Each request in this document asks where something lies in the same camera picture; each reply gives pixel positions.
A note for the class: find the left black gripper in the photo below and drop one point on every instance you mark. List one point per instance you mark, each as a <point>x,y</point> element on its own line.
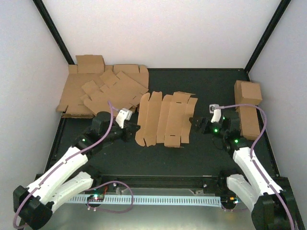
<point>128,131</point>

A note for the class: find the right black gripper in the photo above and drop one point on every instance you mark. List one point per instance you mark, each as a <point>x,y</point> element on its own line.
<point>201,120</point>

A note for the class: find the cardboard box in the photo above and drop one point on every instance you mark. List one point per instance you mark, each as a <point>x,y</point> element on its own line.
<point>247,92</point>
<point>249,123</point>
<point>164,119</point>

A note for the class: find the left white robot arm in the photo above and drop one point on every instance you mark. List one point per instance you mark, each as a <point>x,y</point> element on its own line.
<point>71,174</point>

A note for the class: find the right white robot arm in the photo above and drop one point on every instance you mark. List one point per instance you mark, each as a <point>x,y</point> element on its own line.
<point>271,207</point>

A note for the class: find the stack of flat cardboard blanks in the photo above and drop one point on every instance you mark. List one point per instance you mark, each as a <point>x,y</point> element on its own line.
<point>91,67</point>

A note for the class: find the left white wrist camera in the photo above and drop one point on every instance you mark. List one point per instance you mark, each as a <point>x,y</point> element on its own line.
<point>123,115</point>

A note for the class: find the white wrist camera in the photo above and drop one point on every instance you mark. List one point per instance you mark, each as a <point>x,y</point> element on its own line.
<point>215,110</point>
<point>123,115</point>

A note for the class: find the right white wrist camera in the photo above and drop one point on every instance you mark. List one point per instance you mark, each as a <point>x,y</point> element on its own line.
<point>215,110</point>

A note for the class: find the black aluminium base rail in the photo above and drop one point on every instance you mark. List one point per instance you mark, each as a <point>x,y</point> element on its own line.
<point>209,184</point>

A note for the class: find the light blue slotted cable duct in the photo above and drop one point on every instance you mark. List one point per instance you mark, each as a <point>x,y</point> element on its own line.
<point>158,200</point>

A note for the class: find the right black frame post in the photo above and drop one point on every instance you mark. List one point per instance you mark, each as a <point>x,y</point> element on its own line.
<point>280,10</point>

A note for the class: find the black frame post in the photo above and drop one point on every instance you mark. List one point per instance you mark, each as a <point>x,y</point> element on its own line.
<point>53,30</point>
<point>280,10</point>

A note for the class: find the left black frame post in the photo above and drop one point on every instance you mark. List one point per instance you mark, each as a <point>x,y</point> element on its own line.
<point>53,30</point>

